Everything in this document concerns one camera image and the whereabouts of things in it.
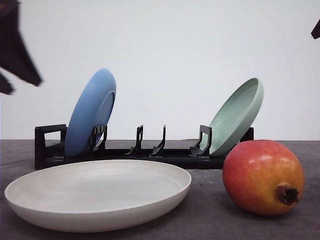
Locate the red yellow pomegranate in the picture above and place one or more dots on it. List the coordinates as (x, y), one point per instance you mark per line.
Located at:
(263, 177)

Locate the blue plate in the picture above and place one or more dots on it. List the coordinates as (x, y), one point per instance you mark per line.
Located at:
(93, 108)

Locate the dark gripper tip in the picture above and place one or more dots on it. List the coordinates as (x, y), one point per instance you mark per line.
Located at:
(316, 31)

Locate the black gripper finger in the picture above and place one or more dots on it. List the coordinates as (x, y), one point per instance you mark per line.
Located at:
(6, 86)
(15, 56)

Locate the black plastic dish rack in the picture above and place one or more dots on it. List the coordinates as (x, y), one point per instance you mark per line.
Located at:
(50, 149)

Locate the light green plate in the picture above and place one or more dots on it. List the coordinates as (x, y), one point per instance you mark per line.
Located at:
(234, 116)

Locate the white plate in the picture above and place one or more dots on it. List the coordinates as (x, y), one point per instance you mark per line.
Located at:
(96, 196)

